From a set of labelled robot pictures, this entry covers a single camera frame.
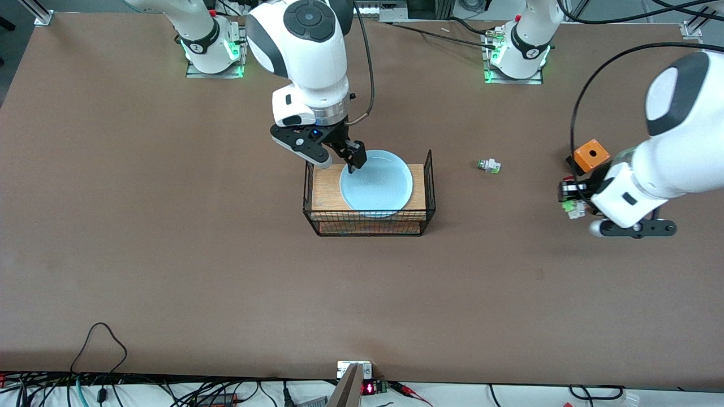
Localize red push button white body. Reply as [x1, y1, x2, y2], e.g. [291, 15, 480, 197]
[562, 176, 587, 220]

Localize light blue round plate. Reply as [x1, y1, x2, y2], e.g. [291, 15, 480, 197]
[339, 150, 414, 219]

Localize wooden board shelf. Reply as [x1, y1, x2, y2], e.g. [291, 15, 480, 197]
[312, 164, 426, 221]

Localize silver vented device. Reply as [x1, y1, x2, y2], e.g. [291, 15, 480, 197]
[354, 0, 408, 20]

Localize red clip test leads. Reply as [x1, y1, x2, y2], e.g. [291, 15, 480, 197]
[389, 381, 434, 407]

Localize orange button enclosure box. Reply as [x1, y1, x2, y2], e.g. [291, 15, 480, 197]
[567, 139, 611, 174]

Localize black wire basket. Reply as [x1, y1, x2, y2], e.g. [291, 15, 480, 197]
[303, 149, 436, 237]

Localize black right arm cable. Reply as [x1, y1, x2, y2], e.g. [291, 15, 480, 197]
[352, 0, 376, 127]

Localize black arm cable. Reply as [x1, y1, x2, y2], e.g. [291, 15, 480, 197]
[557, 0, 724, 190]
[352, 0, 376, 127]

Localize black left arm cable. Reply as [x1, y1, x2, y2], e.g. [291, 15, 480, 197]
[557, 0, 724, 190]

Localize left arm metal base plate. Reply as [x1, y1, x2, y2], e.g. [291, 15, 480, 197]
[482, 25, 545, 85]

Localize black cable on table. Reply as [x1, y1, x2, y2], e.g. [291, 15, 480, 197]
[379, 20, 498, 49]

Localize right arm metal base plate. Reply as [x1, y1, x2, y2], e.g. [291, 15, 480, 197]
[186, 23, 249, 79]

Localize black coiled cable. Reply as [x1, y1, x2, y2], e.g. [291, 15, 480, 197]
[568, 384, 626, 402]

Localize silver camera mount bracket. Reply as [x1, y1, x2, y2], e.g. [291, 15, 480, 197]
[325, 361, 374, 407]

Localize black looped thin cable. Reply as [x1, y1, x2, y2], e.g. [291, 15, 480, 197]
[71, 322, 128, 376]

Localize tangled black cable bundle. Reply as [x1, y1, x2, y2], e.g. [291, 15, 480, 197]
[0, 370, 266, 407]

